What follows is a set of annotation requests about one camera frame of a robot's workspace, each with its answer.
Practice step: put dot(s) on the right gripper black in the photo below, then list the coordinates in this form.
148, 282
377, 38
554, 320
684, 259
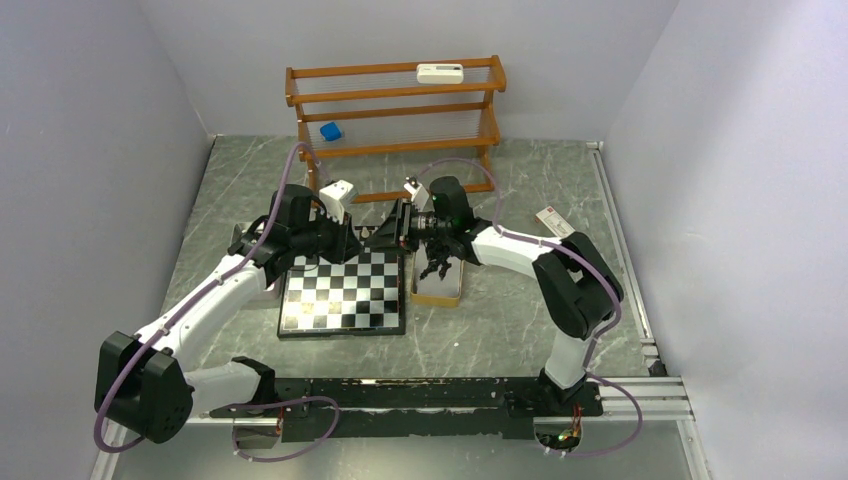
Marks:
395, 234

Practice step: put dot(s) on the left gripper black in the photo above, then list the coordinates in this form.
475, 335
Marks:
346, 245

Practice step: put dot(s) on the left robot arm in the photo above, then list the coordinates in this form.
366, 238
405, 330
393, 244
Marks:
150, 382

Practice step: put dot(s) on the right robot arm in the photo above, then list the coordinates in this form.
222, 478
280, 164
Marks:
580, 291

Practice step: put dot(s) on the black chess pieces pile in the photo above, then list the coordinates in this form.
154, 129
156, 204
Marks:
438, 252

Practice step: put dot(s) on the black white chess board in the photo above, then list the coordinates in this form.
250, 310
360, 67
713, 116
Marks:
363, 297

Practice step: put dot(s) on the gold metal tin tray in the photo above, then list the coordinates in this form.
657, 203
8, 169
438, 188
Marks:
433, 290

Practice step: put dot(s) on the pink metal tin tray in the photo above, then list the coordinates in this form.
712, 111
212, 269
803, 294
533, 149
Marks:
272, 294

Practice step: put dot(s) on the wooden two-tier shelf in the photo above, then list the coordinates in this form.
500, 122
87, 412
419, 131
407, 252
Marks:
383, 110

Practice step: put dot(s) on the blue block on shelf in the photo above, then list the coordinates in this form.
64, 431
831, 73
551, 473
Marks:
331, 132

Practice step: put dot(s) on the small red white card box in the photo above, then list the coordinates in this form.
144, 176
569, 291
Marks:
554, 222

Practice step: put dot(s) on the white box on shelf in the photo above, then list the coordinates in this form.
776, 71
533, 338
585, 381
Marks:
439, 74

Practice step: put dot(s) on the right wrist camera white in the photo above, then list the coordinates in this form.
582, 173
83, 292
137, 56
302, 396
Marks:
418, 195

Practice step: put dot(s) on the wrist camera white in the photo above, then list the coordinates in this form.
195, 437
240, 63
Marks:
337, 198
418, 195

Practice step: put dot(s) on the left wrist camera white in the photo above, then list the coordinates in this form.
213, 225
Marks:
337, 198

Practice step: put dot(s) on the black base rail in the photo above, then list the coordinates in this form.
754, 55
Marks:
382, 408

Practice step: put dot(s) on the aluminium frame rail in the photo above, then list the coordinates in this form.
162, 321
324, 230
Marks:
628, 404

